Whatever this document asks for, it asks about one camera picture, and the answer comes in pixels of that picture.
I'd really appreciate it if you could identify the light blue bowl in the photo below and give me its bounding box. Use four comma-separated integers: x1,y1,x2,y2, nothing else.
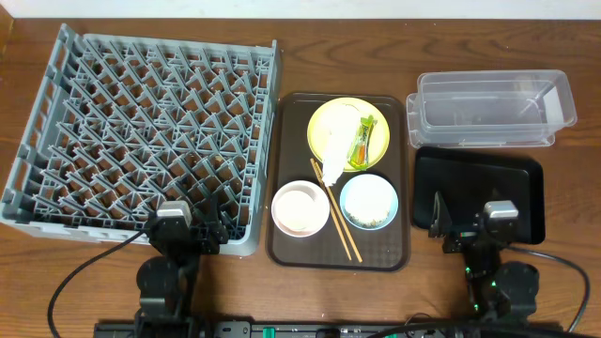
339,174,399,231

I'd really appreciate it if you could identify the green plastic wrapper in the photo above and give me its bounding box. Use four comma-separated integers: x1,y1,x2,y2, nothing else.
347,115,377,171

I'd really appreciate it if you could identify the white napkin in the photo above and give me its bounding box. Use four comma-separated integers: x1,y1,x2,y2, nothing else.
322,103,361,187

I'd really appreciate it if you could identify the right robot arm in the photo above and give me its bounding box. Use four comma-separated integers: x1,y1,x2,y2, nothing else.
428,192,539,323

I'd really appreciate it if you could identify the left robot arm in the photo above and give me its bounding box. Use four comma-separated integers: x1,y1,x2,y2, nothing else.
133,200,229,338

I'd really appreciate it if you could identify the black waste tray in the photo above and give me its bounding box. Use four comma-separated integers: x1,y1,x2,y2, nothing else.
412,147,546,245

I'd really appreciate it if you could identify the brown serving tray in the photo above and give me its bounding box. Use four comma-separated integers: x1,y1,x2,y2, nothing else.
266,93,410,272

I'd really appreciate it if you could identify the grey plastic dish rack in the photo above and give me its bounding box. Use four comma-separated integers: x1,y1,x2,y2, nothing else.
1,26,281,256

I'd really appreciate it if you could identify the clear plastic bin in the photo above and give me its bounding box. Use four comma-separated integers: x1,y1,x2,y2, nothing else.
406,69,578,148

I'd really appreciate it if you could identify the wooden chopstick left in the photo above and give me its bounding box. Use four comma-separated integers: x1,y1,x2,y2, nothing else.
310,158,352,261

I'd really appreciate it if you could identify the wooden chopstick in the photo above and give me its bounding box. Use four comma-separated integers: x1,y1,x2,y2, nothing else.
325,185,363,263
310,158,352,261

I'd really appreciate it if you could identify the pink bowl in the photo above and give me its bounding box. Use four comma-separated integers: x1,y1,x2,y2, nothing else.
271,180,331,238

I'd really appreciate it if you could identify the wooden chopstick right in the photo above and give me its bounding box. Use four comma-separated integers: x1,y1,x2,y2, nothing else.
325,185,363,263

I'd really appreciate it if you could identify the yellow round plate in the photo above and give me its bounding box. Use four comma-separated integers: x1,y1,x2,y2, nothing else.
307,97,390,168

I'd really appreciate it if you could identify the right black cable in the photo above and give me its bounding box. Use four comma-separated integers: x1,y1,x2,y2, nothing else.
506,246,592,332

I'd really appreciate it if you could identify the black cable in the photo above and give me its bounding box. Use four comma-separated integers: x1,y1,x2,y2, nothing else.
506,246,592,332
47,229,151,338

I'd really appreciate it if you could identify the left black cable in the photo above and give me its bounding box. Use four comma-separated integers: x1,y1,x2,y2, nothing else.
47,229,151,338

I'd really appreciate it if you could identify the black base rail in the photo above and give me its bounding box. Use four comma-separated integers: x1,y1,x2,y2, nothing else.
92,321,575,338

